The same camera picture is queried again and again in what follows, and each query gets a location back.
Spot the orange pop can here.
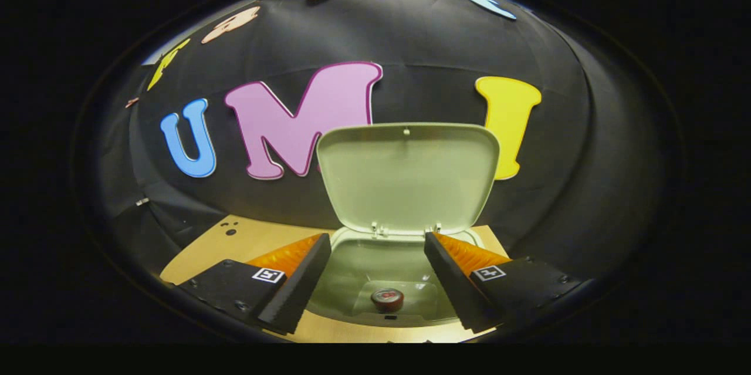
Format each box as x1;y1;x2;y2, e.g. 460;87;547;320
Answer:
370;288;405;313

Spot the pale green desktop garbage bin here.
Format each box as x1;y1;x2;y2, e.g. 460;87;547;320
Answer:
305;123;501;329

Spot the black backdrop cloth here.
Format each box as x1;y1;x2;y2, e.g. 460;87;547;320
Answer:
97;0;669;282

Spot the wooden desktop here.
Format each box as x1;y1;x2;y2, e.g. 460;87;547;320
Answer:
160;215;511;344

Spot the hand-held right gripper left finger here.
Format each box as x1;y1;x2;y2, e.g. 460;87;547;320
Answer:
176;232;333;336

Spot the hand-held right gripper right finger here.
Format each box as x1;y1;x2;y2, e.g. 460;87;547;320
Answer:
424;231;587;333

